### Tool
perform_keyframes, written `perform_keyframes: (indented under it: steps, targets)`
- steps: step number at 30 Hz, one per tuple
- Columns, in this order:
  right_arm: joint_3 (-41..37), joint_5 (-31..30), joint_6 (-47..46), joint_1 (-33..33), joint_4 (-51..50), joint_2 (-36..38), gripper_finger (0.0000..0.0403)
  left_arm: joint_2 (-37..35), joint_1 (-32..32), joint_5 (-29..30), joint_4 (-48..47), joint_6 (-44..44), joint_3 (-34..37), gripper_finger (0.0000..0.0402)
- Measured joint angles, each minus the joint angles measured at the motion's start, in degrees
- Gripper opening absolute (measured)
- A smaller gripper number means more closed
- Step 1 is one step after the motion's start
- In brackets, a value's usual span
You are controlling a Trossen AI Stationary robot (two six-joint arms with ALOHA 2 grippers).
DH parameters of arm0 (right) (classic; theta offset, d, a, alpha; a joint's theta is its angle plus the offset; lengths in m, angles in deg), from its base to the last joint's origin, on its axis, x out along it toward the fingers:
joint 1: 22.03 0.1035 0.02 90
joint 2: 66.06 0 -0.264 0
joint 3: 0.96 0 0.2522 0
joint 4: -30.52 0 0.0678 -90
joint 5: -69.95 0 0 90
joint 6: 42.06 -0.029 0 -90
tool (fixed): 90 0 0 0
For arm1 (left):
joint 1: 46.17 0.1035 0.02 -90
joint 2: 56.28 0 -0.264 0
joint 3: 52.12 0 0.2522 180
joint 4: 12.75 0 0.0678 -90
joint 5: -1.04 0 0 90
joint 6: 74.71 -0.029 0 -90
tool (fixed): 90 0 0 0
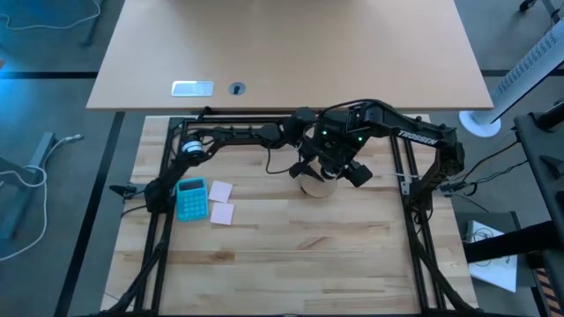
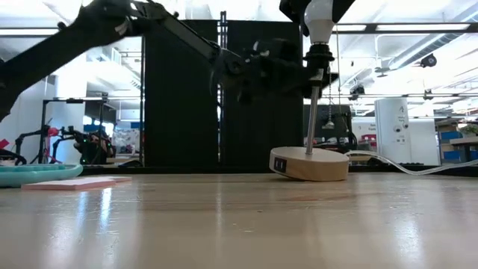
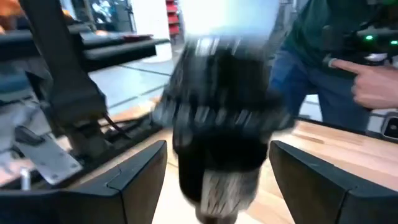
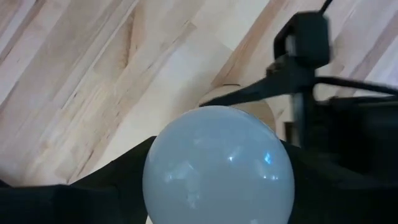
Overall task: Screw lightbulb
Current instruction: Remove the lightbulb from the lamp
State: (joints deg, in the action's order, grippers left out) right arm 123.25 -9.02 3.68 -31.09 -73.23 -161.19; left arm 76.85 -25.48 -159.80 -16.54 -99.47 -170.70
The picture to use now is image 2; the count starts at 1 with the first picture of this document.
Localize wooden base table lamp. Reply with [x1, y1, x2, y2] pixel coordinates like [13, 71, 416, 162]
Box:
[269, 42, 351, 183]

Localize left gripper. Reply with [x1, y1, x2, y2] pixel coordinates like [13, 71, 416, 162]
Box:
[223, 38, 340, 105]

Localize teal plastic tray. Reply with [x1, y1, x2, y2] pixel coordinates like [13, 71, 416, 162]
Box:
[0, 163, 84, 188]

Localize wooden desk with black legs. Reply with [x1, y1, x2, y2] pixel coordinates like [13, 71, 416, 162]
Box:
[450, 135, 478, 166]

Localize black rack frame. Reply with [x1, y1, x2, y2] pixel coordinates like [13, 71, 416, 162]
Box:
[39, 97, 110, 165]

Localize black monitor cart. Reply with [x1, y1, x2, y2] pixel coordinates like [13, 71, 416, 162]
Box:
[302, 104, 354, 151]

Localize white tall appliance with logo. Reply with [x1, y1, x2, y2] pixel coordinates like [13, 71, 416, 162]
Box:
[374, 97, 412, 166]

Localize clear lamp power cord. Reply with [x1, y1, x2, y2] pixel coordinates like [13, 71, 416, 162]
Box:
[344, 149, 478, 177]

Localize black partition panel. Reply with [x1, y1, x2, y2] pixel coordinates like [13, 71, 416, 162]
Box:
[143, 19, 220, 167]
[225, 20, 305, 167]

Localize black robot with green light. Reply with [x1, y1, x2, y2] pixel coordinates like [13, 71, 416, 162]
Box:
[52, 126, 117, 166]

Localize pink sponge pad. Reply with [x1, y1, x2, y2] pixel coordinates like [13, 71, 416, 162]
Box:
[21, 178, 117, 192]

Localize blue storage boxes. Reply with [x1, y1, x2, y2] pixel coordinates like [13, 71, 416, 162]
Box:
[439, 129, 465, 164]

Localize black aluminium table frame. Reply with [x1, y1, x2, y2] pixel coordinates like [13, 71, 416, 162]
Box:
[80, 164, 478, 178]

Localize white LED lightbulb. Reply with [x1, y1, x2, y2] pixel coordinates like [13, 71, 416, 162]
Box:
[303, 0, 336, 46]

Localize white low cabinet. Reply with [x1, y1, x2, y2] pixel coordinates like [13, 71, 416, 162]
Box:
[409, 119, 441, 166]

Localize black ceiling camera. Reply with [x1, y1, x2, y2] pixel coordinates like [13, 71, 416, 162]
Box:
[420, 53, 438, 69]

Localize pink sticky note pad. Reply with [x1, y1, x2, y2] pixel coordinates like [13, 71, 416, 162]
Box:
[84, 176, 132, 184]

